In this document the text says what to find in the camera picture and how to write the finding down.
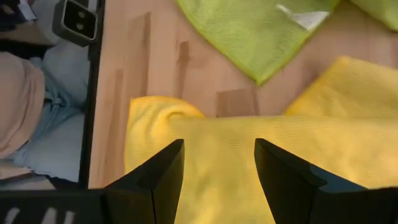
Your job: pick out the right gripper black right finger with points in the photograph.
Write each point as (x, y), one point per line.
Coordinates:
(286, 186)

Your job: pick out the yellow microfiber towel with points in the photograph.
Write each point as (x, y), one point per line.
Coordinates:
(236, 149)

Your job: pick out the green microfiber towel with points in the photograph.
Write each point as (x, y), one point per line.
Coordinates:
(248, 37)

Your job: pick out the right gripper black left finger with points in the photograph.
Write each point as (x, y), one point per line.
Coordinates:
(155, 189)

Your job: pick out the black aluminium table frame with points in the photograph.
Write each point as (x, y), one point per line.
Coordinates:
(92, 93)

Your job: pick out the person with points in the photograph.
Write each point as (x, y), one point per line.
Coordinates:
(37, 105)

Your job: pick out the grey two-lens camera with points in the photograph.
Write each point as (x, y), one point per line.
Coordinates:
(76, 23)

